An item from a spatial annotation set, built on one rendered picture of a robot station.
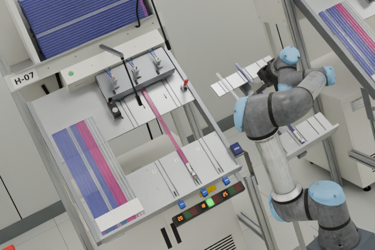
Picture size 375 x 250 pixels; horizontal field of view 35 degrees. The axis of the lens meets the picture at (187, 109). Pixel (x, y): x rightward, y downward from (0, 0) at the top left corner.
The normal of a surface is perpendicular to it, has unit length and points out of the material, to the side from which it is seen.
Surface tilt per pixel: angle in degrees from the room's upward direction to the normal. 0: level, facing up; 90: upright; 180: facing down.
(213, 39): 90
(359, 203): 0
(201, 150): 47
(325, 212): 90
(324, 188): 8
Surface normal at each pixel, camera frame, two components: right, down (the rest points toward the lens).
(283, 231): -0.32, -0.88
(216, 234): 0.39, 0.22
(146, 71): 0.07, -0.44
